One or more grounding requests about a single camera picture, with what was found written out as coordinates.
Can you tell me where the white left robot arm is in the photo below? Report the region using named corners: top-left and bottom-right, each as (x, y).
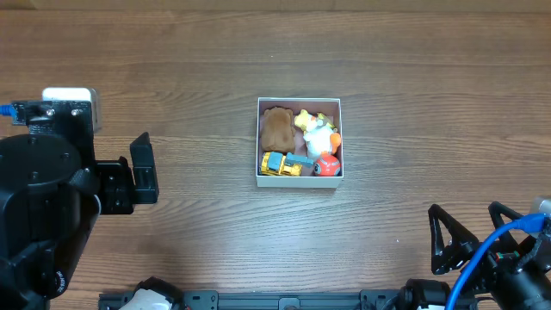
top-left (1, 133), bottom-right (158, 309)

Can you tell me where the brown plush bear toy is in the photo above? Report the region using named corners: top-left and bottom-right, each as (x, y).
top-left (260, 107), bottom-right (295, 153)

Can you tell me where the white box pink interior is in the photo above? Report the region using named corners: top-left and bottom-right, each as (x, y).
top-left (255, 97), bottom-right (344, 189)

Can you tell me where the red grey toy ball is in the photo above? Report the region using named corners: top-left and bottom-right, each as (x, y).
top-left (313, 155), bottom-right (341, 177)

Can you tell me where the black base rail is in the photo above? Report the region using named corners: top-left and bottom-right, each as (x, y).
top-left (97, 289), bottom-right (404, 310)

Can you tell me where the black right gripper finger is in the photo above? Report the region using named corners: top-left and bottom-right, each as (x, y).
top-left (428, 204), bottom-right (480, 275)
top-left (488, 201), bottom-right (523, 229)

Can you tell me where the white plush duck toy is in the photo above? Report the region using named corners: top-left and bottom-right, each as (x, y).
top-left (294, 109), bottom-right (342, 160)

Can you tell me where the yellow wooden rattle drum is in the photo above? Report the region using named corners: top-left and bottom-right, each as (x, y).
top-left (316, 113), bottom-right (338, 133)

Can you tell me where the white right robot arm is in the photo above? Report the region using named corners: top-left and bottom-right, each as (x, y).
top-left (384, 201), bottom-right (550, 310)

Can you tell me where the yellow toy excavator truck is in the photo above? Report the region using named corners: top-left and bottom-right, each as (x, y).
top-left (259, 152), bottom-right (314, 177)

